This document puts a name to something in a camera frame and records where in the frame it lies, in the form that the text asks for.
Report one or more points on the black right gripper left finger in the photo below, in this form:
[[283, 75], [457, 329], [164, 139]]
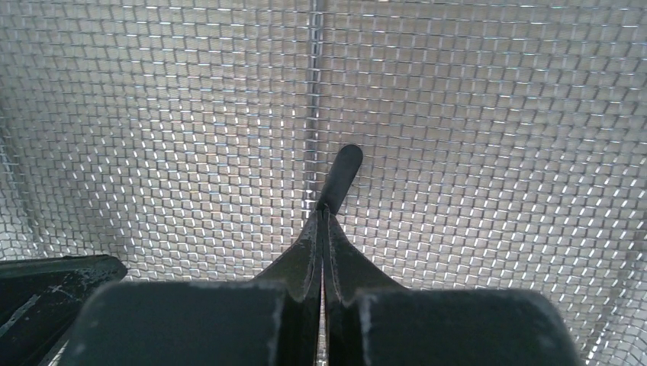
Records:
[[272, 319]]

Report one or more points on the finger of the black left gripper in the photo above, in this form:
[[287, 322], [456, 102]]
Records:
[[40, 299]]

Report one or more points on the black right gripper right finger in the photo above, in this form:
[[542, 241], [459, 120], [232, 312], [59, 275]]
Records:
[[373, 320]]

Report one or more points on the metal surgical instrument tray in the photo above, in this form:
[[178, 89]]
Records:
[[504, 142]]

